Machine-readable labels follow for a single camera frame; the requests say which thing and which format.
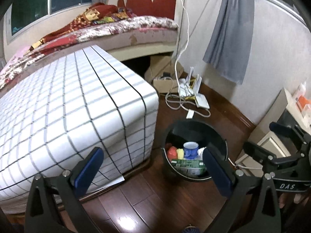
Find large sliding window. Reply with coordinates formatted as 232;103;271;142
5;0;94;44

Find white plastic bottle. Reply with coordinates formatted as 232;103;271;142
294;81;307;102

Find floral bedspread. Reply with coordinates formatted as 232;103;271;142
0;16;180;88

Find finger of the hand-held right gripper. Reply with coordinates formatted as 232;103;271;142
243;141;280;165
269;122;311;146

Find large cardboard box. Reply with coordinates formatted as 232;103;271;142
144;56;184;80

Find thin white charging cable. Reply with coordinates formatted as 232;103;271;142
228;159;264;171

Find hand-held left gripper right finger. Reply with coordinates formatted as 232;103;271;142
203;148;283;233

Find dark wooden table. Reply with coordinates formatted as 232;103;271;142
0;159;157;214

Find orange plastic bag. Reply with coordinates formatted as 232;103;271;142
166;146;178;162

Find blue paper cup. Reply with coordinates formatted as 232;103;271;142
183;142;198;159

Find yellow network cables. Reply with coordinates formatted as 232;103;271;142
184;78;198;100

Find white grid tablecloth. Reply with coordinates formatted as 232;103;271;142
0;45;159;201

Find orange packet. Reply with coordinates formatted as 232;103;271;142
295;96;311;112

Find grey tied curtain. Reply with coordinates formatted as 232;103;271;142
203;0;254;85

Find person's right hand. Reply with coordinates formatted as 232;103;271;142
279;193;304;209

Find red patterned blanket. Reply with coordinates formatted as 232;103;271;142
31;2;133;49

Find small open cardboard box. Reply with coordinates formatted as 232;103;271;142
153;76;173;94

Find bed with red headboard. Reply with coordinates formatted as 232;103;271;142
0;0;186;90

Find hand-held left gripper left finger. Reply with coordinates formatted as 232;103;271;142
24;147;105;233

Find colourful patterned quilt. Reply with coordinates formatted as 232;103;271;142
92;7;136;25

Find thick white power cable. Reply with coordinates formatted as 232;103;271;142
165;0;212;118

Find printed paper carton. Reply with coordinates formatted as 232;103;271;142
171;159;207;176

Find white bedside cabinet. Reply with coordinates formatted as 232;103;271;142
236;87;311;170

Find white router with antennas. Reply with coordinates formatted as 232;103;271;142
187;67;210;109

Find small white network box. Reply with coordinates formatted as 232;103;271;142
178;83;192;97

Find pink bed sheet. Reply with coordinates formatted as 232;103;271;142
0;46;32;71

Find black plastic bucket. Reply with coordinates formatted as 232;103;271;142
162;119;227;183

